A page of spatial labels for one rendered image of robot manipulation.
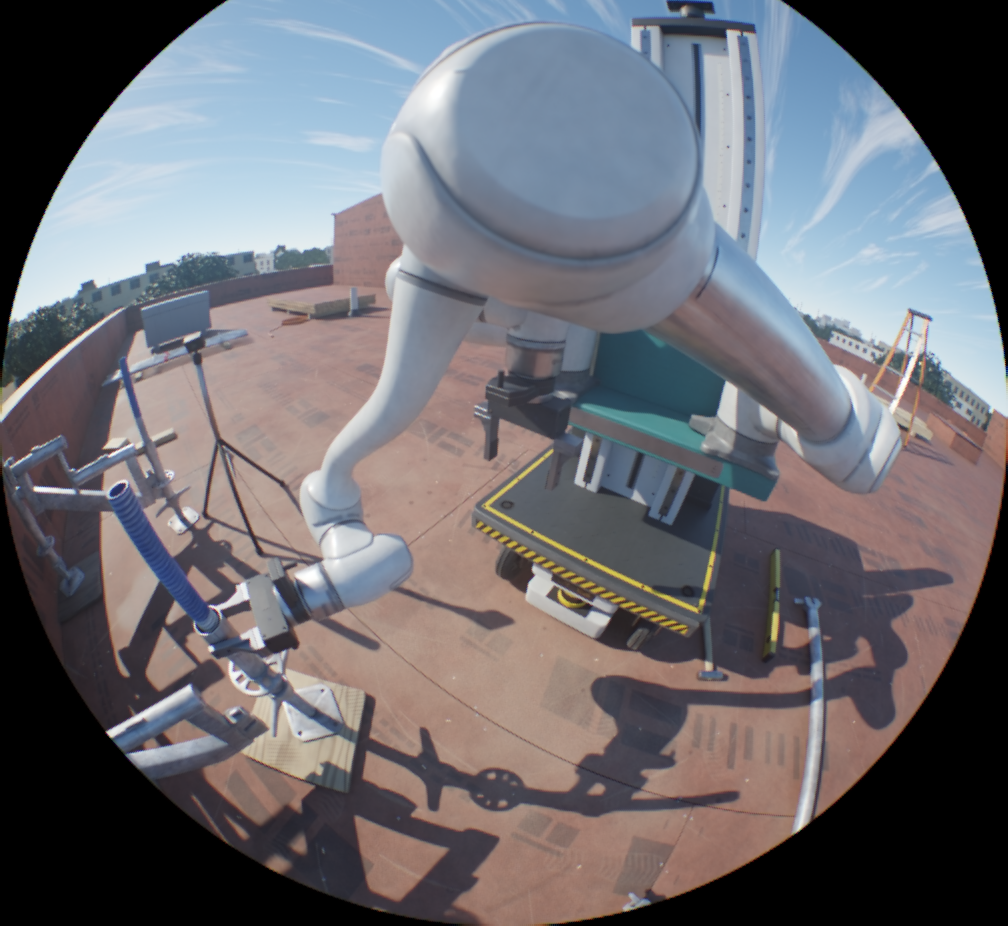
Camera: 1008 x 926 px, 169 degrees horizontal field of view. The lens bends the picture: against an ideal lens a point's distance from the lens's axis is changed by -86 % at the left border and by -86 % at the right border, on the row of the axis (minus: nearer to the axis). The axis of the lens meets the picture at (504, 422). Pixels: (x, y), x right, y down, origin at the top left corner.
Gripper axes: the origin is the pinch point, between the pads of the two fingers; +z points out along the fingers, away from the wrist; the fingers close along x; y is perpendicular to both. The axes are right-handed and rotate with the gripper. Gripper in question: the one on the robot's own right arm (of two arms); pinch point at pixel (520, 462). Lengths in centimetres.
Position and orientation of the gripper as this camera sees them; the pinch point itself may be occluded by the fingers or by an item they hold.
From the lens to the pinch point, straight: 60.7
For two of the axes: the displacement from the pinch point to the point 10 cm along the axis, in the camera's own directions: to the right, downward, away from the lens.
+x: -8.1, -3.3, 4.9
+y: 5.8, -3.3, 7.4
